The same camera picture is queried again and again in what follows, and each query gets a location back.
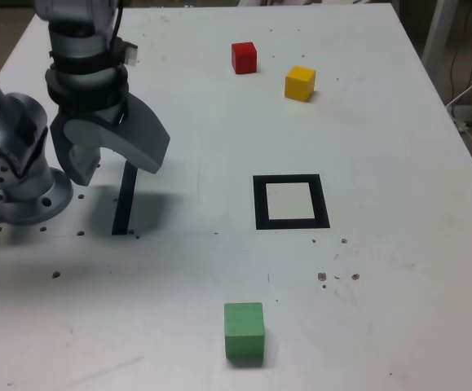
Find red cube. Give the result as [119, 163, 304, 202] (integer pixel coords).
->
[231, 42, 258, 75]

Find black tape strip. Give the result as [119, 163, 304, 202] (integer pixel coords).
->
[112, 160, 139, 236]

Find white background cable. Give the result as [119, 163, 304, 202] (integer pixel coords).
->
[446, 59, 472, 152]

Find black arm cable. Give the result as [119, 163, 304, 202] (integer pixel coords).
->
[112, 0, 126, 42]

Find yellow cube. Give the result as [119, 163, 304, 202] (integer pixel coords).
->
[284, 65, 317, 103]

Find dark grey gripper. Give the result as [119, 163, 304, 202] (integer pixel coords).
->
[50, 94, 171, 187]

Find black tape square outline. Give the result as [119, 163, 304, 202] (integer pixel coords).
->
[252, 174, 331, 231]

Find green cube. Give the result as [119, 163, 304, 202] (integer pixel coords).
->
[223, 302, 266, 367]

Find white metal post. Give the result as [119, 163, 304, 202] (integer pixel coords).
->
[421, 0, 459, 62]

